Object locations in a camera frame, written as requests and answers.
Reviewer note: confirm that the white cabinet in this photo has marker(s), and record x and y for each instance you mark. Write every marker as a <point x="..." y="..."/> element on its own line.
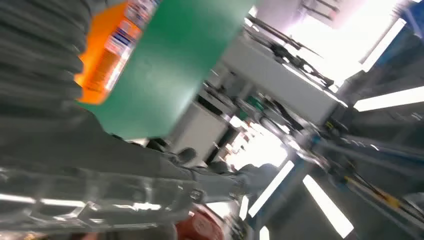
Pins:
<point x="281" y="79"/>

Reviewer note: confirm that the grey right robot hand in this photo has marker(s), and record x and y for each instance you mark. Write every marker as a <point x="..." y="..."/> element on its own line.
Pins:
<point x="82" y="165"/>

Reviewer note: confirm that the pale grey machine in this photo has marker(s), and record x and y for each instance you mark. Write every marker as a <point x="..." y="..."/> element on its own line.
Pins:
<point x="198" y="132"/>

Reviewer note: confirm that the white wall light strip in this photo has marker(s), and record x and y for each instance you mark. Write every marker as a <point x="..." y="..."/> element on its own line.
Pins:
<point x="384" y="44"/>
<point x="271" y="188"/>
<point x="328" y="207"/>
<point x="387" y="98"/>

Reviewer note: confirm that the red round object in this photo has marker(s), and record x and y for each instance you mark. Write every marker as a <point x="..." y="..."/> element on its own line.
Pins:
<point x="198" y="225"/>

